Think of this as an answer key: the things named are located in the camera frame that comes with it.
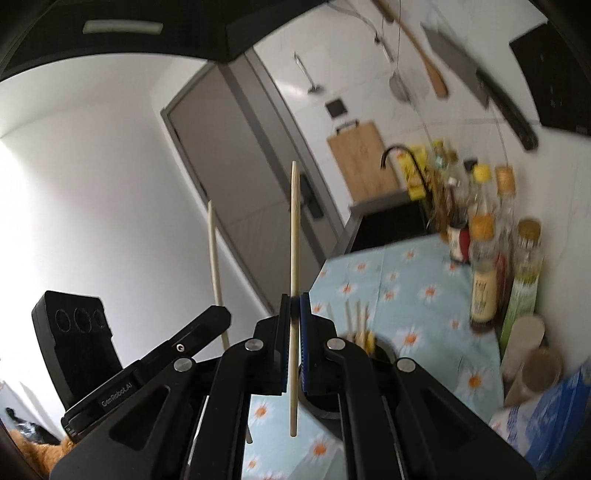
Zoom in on clear bottle yellow cap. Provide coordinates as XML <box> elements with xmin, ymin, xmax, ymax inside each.
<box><xmin>468</xmin><ymin>165</ymin><xmax>493</xmax><ymax>219</ymax></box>

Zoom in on black faucet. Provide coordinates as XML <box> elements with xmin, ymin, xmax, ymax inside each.
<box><xmin>380</xmin><ymin>145</ymin><xmax>440</xmax><ymax>232</ymax></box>

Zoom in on dark bottle red label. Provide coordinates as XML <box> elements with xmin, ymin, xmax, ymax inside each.
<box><xmin>447</xmin><ymin>220</ymin><xmax>472</xmax><ymax>265</ymax></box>

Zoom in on black wall panel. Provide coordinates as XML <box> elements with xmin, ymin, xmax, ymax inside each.
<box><xmin>509</xmin><ymin>21</ymin><xmax>591</xmax><ymax>136</ymax></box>

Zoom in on black sink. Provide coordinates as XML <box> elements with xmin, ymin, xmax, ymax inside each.
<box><xmin>348</xmin><ymin>194</ymin><xmax>440</xmax><ymax>254</ymax></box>

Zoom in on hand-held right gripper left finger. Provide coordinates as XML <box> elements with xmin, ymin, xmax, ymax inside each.
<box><xmin>50</xmin><ymin>295</ymin><xmax>294</xmax><ymax>480</ymax></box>

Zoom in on wooden spatula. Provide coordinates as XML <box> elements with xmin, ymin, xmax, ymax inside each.
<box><xmin>374</xmin><ymin>0</ymin><xmax>450</xmax><ymax>99</ymax></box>

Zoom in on orange cap bottle cream label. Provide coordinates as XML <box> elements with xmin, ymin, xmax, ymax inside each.
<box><xmin>468</xmin><ymin>213</ymin><xmax>502</xmax><ymax>332</ymax></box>

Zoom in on steel cleaver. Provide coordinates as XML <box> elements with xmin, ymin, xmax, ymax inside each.
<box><xmin>421</xmin><ymin>23</ymin><xmax>540</xmax><ymax>152</ymax></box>

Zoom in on yellow box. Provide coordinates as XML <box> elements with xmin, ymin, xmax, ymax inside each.
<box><xmin>403</xmin><ymin>145</ymin><xmax>431</xmax><ymax>202</ymax></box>

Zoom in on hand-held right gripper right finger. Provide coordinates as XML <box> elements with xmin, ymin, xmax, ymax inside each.
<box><xmin>298</xmin><ymin>293</ymin><xmax>539</xmax><ymax>480</ymax></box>

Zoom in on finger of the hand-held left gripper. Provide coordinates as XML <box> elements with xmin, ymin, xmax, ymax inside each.
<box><xmin>139</xmin><ymin>305</ymin><xmax>232</xmax><ymax>371</ymax></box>

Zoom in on blue and white packet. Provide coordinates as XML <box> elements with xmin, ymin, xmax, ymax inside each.
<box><xmin>488</xmin><ymin>364</ymin><xmax>579</xmax><ymax>468</ymax></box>

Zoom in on grey door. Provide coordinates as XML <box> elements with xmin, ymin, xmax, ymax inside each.
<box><xmin>161</xmin><ymin>51</ymin><xmax>352</xmax><ymax>315</ymax></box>

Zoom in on wooden cutting board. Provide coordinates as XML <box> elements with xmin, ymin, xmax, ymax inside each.
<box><xmin>327</xmin><ymin>119</ymin><xmax>400</xmax><ymax>204</ymax></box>

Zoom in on beige paper cup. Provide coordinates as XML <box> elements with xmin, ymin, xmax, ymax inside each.
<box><xmin>500</xmin><ymin>314</ymin><xmax>546</xmax><ymax>385</ymax></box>

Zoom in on clear bottle brown cap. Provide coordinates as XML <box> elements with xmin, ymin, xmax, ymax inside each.
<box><xmin>494</xmin><ymin>165</ymin><xmax>516</xmax><ymax>278</ymax></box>

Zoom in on daisy print tablecloth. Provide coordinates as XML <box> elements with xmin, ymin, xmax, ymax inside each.
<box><xmin>240</xmin><ymin>231</ymin><xmax>514</xmax><ymax>480</ymax></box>

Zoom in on black utensil holder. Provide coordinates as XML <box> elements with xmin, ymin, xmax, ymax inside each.
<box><xmin>300</xmin><ymin>329</ymin><xmax>399</xmax><ymax>418</ymax></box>

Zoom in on gold cap bottle green label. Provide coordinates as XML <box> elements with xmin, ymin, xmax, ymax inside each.
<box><xmin>500</xmin><ymin>218</ymin><xmax>544</xmax><ymax>357</ymax></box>

